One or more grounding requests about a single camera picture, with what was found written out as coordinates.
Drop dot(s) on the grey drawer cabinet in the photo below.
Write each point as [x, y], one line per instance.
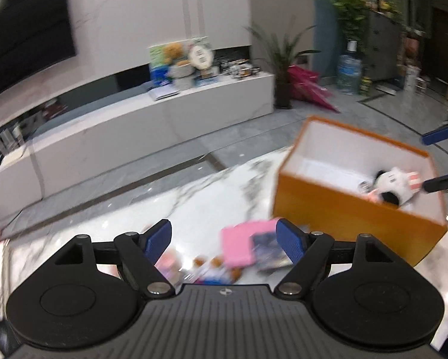
[383, 45]

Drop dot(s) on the round white hand fan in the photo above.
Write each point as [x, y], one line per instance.
[200, 55]

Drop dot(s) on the white notepad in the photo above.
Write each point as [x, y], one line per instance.
[164, 92]

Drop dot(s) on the brown bear plush blue outfit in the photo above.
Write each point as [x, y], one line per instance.
[218, 265]

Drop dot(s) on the orange cardboard box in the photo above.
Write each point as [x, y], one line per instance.
[340, 226]

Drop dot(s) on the dark door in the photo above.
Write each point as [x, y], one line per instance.
[439, 45]

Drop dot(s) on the green blue painting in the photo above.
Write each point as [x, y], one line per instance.
[156, 63]

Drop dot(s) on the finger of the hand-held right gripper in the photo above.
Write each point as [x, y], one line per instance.
[437, 135]
[443, 184]

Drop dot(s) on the white marble TV cabinet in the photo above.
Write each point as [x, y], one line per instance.
[134, 134]

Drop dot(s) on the black white checkered toys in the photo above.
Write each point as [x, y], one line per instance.
[242, 69]

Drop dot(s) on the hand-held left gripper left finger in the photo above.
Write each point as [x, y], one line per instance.
[158, 240]

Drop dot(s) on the blue water bottle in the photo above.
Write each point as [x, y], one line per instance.
[349, 71]

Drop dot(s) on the green pothos plant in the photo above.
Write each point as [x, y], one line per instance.
[353, 3]

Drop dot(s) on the brown teddy bear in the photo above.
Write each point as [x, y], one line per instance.
[172, 51]

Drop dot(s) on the black television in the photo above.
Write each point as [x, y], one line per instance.
[25, 33]

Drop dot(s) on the long-leaf potted plant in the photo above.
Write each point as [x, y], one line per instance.
[282, 63]

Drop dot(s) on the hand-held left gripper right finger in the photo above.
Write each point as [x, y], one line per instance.
[289, 241]

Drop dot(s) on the white pink plush toy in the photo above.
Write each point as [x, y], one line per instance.
[392, 183]

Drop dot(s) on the flat white scale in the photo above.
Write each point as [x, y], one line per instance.
[388, 88]

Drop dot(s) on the pink umbrella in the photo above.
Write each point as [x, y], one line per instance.
[310, 86]

